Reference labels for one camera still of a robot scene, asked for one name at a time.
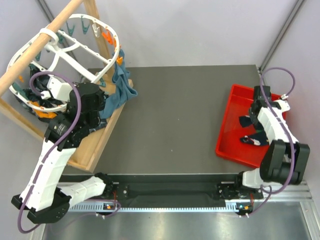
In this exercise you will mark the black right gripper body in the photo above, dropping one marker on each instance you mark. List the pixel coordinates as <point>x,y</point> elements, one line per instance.
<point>253,117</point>

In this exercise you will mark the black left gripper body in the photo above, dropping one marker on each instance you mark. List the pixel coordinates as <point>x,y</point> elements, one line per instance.
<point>96,119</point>

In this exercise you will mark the teal blue garment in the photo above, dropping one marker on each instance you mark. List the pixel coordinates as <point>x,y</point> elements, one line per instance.
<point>123,90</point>

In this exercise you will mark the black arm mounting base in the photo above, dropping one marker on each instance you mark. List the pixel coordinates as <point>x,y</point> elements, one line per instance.
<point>170,193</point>

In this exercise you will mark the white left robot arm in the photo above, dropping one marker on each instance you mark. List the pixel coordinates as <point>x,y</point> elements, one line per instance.
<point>45,202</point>

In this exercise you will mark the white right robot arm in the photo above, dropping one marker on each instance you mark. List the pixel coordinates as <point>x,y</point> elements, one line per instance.
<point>286,158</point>

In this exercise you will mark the red plastic bin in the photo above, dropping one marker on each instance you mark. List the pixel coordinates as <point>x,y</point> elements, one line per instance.
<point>228,145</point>

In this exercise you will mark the navy sock with yellow tag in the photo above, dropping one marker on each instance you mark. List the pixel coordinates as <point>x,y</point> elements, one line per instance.
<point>256,139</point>

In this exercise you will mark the dark leaf-print shorts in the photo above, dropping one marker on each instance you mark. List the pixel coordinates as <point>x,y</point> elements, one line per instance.
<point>43,109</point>

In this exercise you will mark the wooden round rod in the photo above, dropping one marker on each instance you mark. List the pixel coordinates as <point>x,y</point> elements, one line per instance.
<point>12,73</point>

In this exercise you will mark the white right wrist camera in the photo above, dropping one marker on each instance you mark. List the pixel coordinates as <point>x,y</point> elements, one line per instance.
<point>282,101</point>

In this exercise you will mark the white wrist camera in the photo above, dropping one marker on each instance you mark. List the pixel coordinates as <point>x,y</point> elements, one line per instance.
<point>282,101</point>
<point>57,89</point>

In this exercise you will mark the wooden rack frame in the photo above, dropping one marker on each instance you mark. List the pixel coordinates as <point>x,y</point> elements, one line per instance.
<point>90,149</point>

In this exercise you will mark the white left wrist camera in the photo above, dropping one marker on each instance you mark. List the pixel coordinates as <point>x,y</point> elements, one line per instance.
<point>57,89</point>

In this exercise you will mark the aluminium rail frame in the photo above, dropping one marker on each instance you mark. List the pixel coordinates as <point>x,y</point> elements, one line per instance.
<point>286,215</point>

